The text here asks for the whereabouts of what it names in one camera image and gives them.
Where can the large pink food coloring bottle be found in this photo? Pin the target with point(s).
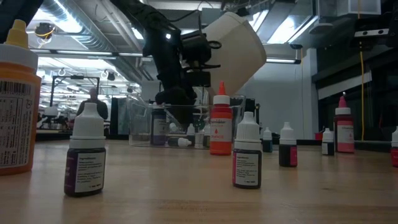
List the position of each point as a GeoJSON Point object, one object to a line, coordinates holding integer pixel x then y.
{"type": "Point", "coordinates": [344, 133]}

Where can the red container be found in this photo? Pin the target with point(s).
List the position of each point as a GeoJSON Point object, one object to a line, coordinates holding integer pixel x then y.
{"type": "Point", "coordinates": [318, 136]}

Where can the small dropper bottle magenta label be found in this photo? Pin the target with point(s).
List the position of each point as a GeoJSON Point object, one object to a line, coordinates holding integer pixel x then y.
{"type": "Point", "coordinates": [287, 155]}

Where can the clear plastic bin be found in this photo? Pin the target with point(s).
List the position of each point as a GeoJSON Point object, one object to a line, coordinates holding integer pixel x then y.
{"type": "Point", "coordinates": [141, 124]}

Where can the long fluorescent light strip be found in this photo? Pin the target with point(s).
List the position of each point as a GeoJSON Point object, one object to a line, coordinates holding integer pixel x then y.
{"type": "Point", "coordinates": [280, 60]}

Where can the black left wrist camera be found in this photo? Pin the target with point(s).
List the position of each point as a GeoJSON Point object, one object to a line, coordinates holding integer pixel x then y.
{"type": "Point", "coordinates": [199, 79]}

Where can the black ceiling spotlight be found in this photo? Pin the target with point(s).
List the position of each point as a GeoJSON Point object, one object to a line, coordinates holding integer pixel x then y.
{"type": "Point", "coordinates": [111, 76]}

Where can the black stand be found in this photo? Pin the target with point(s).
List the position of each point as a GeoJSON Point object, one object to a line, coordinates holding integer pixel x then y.
{"type": "Point", "coordinates": [252, 104]}

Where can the white ceiling box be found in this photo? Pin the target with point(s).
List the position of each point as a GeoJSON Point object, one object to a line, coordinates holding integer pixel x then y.
{"type": "Point", "coordinates": [357, 6]}

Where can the small dropper bottle pink label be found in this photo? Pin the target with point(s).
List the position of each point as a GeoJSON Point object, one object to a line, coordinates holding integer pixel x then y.
{"type": "Point", "coordinates": [247, 168]}

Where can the small red dropper bottle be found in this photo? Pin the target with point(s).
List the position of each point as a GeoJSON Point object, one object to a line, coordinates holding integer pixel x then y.
{"type": "Point", "coordinates": [395, 155]}

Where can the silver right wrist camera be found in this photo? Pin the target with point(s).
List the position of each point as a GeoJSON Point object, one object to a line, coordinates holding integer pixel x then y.
{"type": "Point", "coordinates": [373, 32]}

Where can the dark partition panel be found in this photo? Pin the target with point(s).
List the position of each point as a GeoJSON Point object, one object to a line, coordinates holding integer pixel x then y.
{"type": "Point", "coordinates": [119, 118]}

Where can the bright ceiling light panel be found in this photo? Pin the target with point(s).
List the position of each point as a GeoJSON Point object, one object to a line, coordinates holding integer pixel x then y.
{"type": "Point", "coordinates": [136, 33]}
{"type": "Point", "coordinates": [289, 31]}

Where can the large orange food coloring bottle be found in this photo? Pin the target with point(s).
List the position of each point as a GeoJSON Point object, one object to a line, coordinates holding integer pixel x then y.
{"type": "Point", "coordinates": [221, 124]}

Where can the person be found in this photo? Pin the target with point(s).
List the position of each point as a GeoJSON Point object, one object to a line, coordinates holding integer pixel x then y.
{"type": "Point", "coordinates": [99, 109]}

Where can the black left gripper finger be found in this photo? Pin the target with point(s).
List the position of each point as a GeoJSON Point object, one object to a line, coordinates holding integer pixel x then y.
{"type": "Point", "coordinates": [186, 105]}
{"type": "Point", "coordinates": [168, 97]}

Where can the large yellow food coloring bottle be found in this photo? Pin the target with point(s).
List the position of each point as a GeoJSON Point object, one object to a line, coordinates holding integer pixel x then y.
{"type": "Point", "coordinates": [15, 124]}

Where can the round ceiling device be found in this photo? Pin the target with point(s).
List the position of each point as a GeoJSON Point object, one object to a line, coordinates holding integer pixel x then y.
{"type": "Point", "coordinates": [43, 29]}

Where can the small dropper bottle purple label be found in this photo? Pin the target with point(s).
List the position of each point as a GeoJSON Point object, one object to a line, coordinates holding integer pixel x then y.
{"type": "Point", "coordinates": [87, 171]}

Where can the large purple food coloring bottle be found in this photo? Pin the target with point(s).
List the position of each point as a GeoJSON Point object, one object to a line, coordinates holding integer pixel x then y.
{"type": "Point", "coordinates": [159, 130]}

